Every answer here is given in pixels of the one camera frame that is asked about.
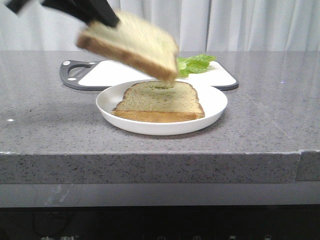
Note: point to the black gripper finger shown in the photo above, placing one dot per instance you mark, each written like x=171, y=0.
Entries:
x=69, y=8
x=101, y=11

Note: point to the toasted bread slice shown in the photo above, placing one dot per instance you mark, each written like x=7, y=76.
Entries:
x=159, y=102
x=134, y=42

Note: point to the green lettuce leaf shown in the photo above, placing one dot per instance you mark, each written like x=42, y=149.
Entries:
x=196, y=64

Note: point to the white curtain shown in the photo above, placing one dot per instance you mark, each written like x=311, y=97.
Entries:
x=197, y=25

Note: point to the white round plate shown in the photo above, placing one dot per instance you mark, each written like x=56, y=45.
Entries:
x=212, y=100

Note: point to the black appliance front panel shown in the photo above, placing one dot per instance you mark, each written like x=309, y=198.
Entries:
x=261, y=222

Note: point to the white cutting board black handle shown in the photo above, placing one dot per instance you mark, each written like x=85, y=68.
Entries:
x=99, y=75

